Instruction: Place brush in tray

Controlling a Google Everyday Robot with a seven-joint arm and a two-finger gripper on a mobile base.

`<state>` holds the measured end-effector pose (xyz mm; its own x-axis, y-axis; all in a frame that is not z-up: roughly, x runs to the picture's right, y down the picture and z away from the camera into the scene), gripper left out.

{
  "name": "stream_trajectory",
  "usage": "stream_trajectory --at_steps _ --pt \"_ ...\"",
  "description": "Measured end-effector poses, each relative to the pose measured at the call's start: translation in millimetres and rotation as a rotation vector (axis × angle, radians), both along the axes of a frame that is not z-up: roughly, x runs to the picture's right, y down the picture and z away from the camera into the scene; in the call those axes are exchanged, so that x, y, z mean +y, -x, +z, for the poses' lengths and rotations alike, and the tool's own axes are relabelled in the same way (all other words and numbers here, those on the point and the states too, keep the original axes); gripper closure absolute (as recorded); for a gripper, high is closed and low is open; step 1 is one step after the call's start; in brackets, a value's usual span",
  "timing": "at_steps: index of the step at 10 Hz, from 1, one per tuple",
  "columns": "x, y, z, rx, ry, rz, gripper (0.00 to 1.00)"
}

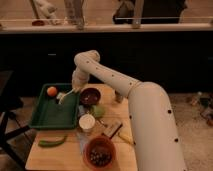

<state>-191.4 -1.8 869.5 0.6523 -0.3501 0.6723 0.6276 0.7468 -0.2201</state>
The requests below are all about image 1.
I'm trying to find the white dish brush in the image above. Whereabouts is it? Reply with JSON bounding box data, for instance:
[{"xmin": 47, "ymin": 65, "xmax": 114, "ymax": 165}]
[{"xmin": 56, "ymin": 90, "xmax": 73, "ymax": 104}]

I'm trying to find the white paper cup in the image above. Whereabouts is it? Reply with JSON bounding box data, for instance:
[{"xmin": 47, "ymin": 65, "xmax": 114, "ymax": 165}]
[{"xmin": 79, "ymin": 114, "xmax": 95, "ymax": 133}]

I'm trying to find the clear plastic wrapper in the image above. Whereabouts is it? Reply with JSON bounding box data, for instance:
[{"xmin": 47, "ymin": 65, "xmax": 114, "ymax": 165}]
[{"xmin": 76, "ymin": 132, "xmax": 89, "ymax": 153}]

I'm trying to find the dark scrub brush block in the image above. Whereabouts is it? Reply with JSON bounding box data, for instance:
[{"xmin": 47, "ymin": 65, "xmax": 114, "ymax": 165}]
[{"xmin": 102, "ymin": 122, "xmax": 122, "ymax": 138}]

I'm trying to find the black side table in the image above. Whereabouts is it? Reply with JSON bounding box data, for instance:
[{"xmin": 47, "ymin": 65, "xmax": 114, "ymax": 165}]
[{"xmin": 0, "ymin": 70, "xmax": 29, "ymax": 169}]

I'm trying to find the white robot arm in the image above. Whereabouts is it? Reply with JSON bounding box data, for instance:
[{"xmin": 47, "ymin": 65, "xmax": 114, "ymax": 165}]
[{"xmin": 72, "ymin": 50, "xmax": 187, "ymax": 171}]

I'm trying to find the green apple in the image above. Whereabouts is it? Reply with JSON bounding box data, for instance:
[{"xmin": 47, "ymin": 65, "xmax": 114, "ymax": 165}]
[{"xmin": 91, "ymin": 105, "xmax": 105, "ymax": 118}]

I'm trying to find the yellow banana piece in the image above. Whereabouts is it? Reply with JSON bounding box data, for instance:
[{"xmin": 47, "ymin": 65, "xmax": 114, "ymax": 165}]
[{"xmin": 118, "ymin": 132, "xmax": 134, "ymax": 145}]

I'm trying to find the orange fruit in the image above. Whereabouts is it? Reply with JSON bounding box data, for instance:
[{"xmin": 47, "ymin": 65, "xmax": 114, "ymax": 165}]
[{"xmin": 47, "ymin": 86, "xmax": 58, "ymax": 97}]

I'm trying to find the green plastic tray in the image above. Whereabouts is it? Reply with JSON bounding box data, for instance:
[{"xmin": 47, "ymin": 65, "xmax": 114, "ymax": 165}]
[{"xmin": 29, "ymin": 83, "xmax": 80, "ymax": 130}]

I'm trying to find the dark maroon bowl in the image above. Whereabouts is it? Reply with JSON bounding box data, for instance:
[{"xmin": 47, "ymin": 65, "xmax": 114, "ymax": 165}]
[{"xmin": 80, "ymin": 88, "xmax": 101, "ymax": 106}]

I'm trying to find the terracotta bowl with beans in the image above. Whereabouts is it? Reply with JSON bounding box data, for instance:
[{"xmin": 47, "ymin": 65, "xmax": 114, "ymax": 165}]
[{"xmin": 83, "ymin": 136, "xmax": 116, "ymax": 171}]

